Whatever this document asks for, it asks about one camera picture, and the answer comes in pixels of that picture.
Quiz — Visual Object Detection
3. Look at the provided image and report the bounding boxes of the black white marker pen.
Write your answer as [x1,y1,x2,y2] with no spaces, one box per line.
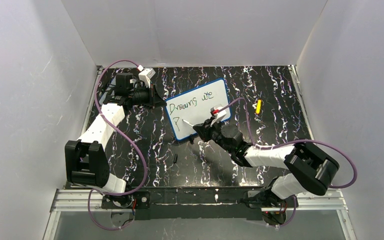
[182,119,194,127]

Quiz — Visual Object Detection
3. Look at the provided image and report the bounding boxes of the blue framed whiteboard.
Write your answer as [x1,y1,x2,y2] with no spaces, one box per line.
[165,78,230,141]

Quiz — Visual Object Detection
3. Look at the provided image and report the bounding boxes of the black marker cap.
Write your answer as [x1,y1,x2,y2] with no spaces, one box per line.
[173,153,178,164]

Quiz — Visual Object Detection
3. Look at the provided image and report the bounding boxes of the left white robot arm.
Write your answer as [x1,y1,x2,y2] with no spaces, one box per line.
[64,68,167,194]

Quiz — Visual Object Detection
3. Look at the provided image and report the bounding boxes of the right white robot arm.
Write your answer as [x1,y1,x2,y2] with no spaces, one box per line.
[192,118,340,204]

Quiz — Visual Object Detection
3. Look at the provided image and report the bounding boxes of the yellow marker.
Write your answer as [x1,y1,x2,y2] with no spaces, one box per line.
[255,99,262,115]

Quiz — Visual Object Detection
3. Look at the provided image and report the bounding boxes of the whiteboard wire stand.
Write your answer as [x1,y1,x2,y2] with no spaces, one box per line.
[187,134,196,145]

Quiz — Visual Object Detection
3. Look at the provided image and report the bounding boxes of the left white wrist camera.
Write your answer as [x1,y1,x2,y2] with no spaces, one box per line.
[137,65,156,88]

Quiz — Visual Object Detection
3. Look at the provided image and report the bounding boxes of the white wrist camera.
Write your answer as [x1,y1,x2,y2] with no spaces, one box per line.
[210,104,227,127]
[137,65,156,88]

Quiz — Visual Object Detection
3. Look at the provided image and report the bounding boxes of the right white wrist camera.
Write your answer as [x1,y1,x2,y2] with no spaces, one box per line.
[210,104,227,127]

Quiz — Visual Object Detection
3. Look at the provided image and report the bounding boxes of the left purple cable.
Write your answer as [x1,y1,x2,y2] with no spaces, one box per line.
[87,59,149,232]

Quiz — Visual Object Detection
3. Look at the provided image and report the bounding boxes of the purple cable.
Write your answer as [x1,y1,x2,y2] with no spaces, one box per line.
[216,97,359,228]
[87,59,149,232]

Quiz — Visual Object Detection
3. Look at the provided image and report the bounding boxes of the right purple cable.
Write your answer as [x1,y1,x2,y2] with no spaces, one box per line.
[216,97,359,228]

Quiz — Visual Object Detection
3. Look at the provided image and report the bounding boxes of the aluminium front rail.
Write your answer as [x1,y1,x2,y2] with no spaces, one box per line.
[50,189,348,212]

